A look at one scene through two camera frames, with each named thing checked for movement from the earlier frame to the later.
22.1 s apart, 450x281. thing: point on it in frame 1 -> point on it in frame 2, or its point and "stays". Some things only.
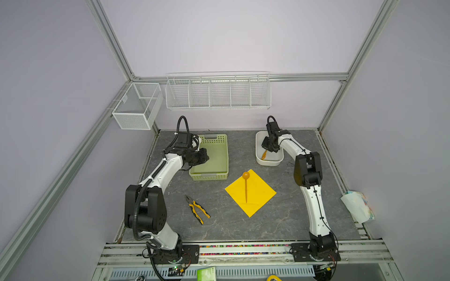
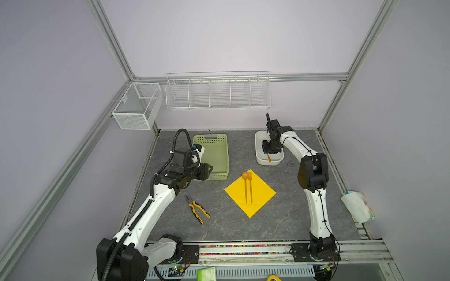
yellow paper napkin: [258, 192] stays
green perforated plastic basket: [216, 167] stays
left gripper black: [204, 157] -> [204, 171]
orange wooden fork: [264, 154] -> [249, 177]
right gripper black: [264, 144] stays
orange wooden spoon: [246, 175] stays
